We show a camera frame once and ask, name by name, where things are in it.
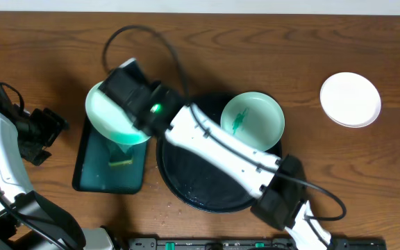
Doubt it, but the mint plate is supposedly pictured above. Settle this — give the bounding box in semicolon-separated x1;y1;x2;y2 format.
85;81;150;145
220;92;285;151

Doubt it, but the green yellow sponge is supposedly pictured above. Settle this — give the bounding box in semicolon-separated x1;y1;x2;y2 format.
107;141;133;167

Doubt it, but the white plate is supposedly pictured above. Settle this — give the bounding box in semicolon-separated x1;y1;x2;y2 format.
319;72;381;128

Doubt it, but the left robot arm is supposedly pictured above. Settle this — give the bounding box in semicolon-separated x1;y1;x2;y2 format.
0;81;120;249

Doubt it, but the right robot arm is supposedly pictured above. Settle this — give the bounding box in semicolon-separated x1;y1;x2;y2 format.
99;68;333;249

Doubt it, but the rectangular black water tray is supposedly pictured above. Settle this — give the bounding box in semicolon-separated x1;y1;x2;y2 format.
72;119;148;194

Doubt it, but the round black tray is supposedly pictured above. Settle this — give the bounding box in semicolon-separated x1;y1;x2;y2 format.
156;93;281;213

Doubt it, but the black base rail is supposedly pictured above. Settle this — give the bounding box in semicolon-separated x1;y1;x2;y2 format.
126;237;387;250

